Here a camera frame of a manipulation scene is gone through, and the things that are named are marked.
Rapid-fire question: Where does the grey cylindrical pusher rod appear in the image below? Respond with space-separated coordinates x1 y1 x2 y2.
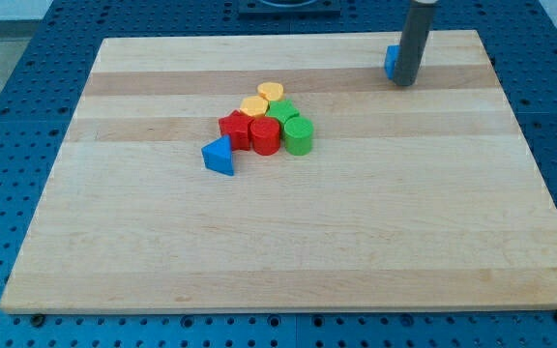
393 0 438 87

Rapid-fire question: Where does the blue cube block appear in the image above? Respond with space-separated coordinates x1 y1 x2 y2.
384 44 399 80

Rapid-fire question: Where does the yellow round block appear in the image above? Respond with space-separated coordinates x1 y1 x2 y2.
257 81 284 102

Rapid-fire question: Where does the green star block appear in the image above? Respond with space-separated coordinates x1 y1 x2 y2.
266 100 300 129

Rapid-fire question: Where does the green cylinder block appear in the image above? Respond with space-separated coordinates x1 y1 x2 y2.
283 117 314 156

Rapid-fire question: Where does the light wooden board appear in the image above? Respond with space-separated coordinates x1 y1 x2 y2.
0 30 557 314

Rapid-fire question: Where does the yellow hexagon block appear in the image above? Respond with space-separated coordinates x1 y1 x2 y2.
239 96 269 118

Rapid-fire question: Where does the red cylinder block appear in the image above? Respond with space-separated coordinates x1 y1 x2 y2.
250 117 280 156

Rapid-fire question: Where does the red star block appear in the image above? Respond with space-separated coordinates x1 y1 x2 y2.
219 110 254 151

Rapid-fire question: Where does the blue triangular prism block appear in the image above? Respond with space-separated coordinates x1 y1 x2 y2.
201 135 234 176

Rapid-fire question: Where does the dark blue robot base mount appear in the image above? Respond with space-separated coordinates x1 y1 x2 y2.
237 0 341 17

